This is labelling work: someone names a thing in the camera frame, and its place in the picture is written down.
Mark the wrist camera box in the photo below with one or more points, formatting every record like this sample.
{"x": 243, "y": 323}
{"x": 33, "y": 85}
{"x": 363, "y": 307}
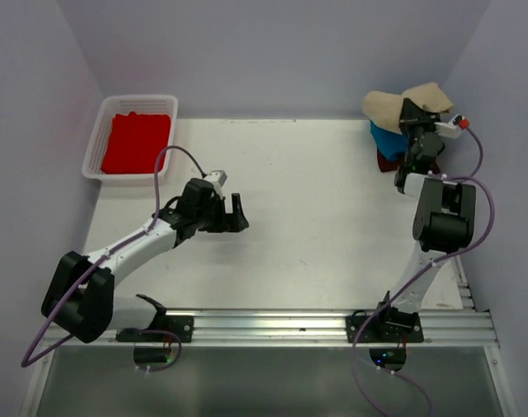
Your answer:
{"x": 217, "y": 177}
{"x": 453, "y": 128}

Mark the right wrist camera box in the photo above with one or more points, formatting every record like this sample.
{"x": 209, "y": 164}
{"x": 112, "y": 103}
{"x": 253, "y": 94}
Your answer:
{"x": 453, "y": 128}

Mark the dark red folded t shirt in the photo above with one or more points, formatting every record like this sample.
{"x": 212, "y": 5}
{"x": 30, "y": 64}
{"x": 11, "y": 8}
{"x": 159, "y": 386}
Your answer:
{"x": 385, "y": 165}

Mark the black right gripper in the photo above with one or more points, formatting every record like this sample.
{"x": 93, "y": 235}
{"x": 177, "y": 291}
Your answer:
{"x": 411, "y": 115}

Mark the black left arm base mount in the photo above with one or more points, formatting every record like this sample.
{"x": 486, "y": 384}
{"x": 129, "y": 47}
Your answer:
{"x": 143, "y": 319}

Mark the beige t shirt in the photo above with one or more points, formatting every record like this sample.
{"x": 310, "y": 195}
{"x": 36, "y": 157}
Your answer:
{"x": 384, "y": 109}

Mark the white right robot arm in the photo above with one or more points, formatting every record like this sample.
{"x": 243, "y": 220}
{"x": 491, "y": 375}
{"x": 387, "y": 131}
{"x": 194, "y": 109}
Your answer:
{"x": 444, "y": 219}

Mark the white plastic basket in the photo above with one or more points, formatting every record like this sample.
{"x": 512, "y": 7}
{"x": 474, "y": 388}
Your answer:
{"x": 98, "y": 142}

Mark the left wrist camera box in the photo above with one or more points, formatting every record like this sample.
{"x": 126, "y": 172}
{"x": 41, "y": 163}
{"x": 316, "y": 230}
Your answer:
{"x": 217, "y": 177}

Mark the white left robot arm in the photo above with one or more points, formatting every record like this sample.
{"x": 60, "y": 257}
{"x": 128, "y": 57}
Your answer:
{"x": 81, "y": 296}

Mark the blue folded t shirt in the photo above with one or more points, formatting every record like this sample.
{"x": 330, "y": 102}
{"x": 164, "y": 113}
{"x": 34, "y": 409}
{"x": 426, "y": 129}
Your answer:
{"x": 390, "y": 145}

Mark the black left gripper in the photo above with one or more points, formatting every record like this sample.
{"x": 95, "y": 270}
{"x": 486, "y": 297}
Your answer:
{"x": 227, "y": 221}

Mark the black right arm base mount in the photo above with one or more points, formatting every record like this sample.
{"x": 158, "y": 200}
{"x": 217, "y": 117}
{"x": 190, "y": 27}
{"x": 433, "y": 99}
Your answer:
{"x": 390, "y": 326}

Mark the aluminium table edge rail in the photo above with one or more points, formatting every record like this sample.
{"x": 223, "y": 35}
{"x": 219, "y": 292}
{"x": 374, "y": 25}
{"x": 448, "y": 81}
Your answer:
{"x": 326, "y": 328}

